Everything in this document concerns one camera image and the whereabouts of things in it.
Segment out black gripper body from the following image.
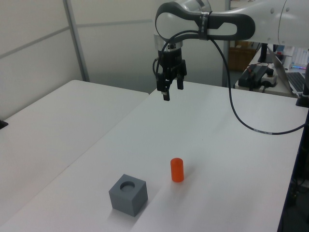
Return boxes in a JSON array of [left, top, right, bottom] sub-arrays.
[[157, 47, 188, 80]]

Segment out orange cylinder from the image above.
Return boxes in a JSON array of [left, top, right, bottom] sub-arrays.
[[170, 157, 185, 183]]

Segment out grey block with round hole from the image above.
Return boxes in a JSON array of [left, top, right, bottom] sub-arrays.
[[108, 174, 149, 217]]

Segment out brown cardboard box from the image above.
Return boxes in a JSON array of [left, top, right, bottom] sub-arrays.
[[228, 40, 257, 72]]

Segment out black power supply box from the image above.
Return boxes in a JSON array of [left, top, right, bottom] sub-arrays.
[[238, 64, 275, 90]]

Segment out black monitor stand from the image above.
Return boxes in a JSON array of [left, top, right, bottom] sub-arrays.
[[259, 43, 269, 64]]

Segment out grey emergency stop button box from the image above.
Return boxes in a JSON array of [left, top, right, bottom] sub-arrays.
[[262, 69, 278, 88]]

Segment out grey keyboard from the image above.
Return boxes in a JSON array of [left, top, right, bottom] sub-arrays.
[[286, 72, 307, 94]]

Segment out black mounting column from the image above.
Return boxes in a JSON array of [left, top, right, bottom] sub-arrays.
[[295, 61, 309, 107]]

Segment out black cable strap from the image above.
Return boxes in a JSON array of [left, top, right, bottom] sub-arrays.
[[198, 10, 213, 41]]

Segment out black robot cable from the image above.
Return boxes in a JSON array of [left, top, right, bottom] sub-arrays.
[[152, 30, 309, 135]]

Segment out grey partition corner post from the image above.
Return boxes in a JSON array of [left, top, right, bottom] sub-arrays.
[[63, 0, 90, 82]]

